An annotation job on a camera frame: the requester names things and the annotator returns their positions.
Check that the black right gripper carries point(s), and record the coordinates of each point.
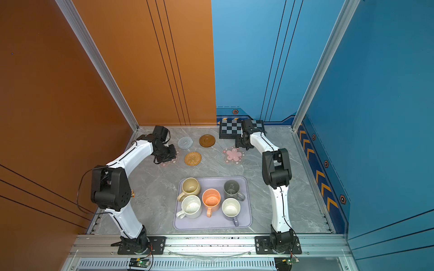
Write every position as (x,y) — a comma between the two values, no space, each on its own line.
(238,143)

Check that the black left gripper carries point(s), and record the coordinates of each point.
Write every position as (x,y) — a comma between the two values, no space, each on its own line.
(172,147)

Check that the pink flower silicone coaster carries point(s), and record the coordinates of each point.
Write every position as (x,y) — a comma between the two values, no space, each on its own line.
(233,155)

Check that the woven rattan round coaster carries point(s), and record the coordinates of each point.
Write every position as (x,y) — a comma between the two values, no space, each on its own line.
(193,159)

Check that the brown wooden round coaster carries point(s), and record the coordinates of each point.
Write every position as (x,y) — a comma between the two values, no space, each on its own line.
(207,140)

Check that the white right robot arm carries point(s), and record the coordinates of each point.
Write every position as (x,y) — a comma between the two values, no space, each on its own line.
(276,173)

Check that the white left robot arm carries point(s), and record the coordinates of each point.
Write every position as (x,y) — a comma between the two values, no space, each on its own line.
(111,190)

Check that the black chessboard box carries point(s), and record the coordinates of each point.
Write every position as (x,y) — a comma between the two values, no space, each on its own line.
(229,128)

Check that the blue woven round coaster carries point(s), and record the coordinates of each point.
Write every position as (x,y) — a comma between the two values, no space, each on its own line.
(185,143)

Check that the beige yellow mug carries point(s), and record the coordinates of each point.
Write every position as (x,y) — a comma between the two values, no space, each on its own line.
(190,186)

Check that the speckled grey mug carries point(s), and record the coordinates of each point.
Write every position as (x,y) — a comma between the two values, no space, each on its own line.
(232,190)

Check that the white cream mug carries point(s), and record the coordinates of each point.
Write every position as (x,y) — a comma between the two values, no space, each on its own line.
(190,208)

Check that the lilac plastic tray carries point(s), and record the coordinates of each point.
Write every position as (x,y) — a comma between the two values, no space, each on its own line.
(218,220)

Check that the orange mug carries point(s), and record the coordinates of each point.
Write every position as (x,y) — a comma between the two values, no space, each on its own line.
(211,199)

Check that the lilac mug cream inside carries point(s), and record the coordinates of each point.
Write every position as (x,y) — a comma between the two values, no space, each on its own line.
(231,209)

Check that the left green circuit board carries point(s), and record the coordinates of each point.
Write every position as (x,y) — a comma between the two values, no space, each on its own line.
(139,264)

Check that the green circuit board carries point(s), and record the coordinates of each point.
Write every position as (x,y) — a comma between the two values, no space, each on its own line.
(139,264)
(285,263)

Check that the right green circuit board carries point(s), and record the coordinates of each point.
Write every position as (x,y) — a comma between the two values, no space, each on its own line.
(285,263)

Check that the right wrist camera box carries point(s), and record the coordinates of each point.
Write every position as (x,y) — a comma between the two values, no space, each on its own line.
(251,126)

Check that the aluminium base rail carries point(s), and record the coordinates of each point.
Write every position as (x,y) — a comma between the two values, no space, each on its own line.
(212,252)

